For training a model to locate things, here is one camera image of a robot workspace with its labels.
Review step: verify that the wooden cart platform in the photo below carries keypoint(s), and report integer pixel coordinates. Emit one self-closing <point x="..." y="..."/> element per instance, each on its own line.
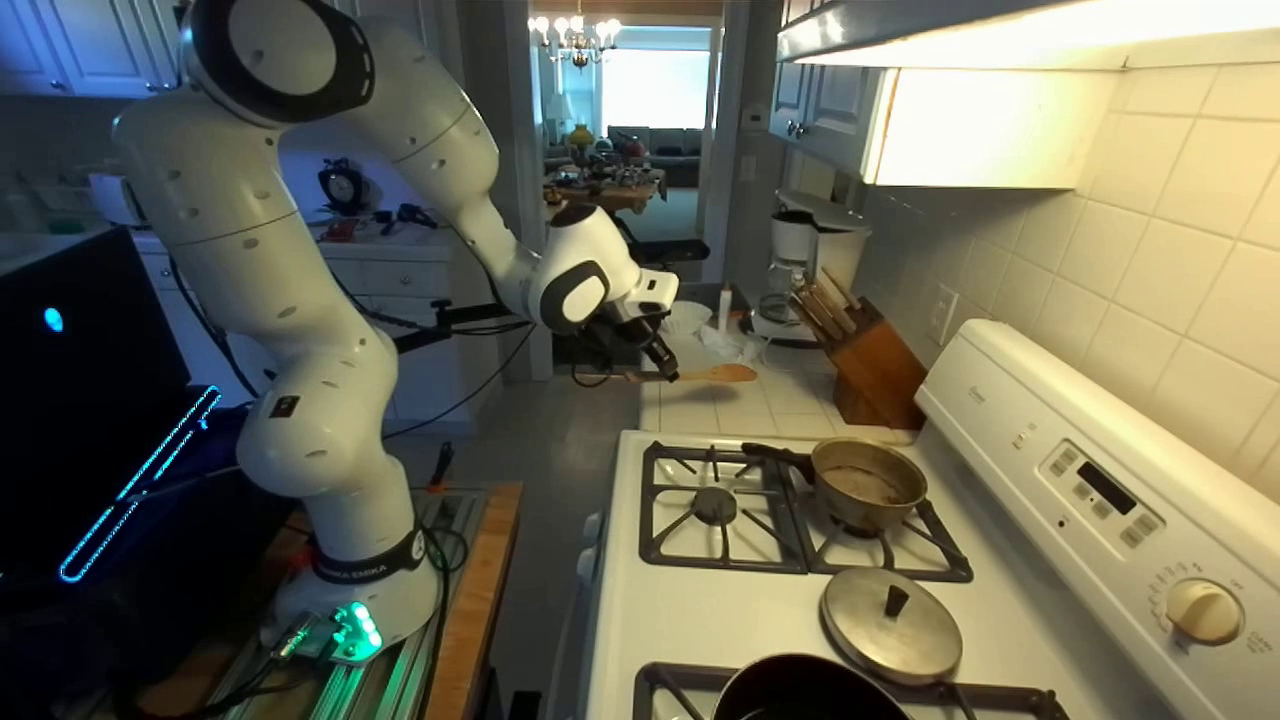
<point x="346" y="665"/>

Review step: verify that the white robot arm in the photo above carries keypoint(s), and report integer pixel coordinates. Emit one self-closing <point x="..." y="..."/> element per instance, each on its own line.
<point x="205" y="171"/>

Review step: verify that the small steel saucepan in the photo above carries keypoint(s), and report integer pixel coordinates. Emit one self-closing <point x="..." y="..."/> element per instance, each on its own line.
<point x="860" y="485"/>

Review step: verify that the burner grate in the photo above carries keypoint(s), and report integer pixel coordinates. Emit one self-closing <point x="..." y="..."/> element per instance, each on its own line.
<point x="694" y="689"/>
<point x="708" y="505"/>

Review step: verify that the far burner grate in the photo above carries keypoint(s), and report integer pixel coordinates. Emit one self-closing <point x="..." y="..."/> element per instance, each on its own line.
<point x="708" y="505"/>

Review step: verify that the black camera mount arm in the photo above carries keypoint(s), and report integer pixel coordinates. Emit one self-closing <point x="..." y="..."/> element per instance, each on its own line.
<point x="462" y="322"/>

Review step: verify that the black pot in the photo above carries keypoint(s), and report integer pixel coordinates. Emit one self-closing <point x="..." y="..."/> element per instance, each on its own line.
<point x="800" y="689"/>

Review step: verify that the white gas stove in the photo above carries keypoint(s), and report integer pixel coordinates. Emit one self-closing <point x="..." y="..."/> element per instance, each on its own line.
<point x="1066" y="562"/>

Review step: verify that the black computer monitor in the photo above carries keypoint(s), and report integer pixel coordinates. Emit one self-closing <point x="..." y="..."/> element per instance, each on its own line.
<point x="96" y="408"/>

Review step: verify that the white coffee maker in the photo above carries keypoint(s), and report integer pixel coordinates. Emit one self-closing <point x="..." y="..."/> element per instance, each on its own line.
<point x="811" y="243"/>

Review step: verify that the near burner grate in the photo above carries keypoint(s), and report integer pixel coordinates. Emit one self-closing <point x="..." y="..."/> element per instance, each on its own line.
<point x="694" y="689"/>

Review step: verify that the wooden spoon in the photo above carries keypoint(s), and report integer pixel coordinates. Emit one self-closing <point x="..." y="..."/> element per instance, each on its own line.
<point x="703" y="379"/>

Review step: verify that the wooden knife block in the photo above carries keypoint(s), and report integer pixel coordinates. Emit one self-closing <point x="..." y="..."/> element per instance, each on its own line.
<point x="875" y="368"/>

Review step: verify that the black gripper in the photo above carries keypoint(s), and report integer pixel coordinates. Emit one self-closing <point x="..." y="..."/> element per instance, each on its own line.
<point x="643" y="332"/>

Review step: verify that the white range hood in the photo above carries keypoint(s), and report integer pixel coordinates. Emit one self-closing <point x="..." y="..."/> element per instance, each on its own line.
<point x="981" y="92"/>

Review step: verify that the steel pot lid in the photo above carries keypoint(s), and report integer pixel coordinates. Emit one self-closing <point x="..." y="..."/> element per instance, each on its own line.
<point x="891" y="625"/>

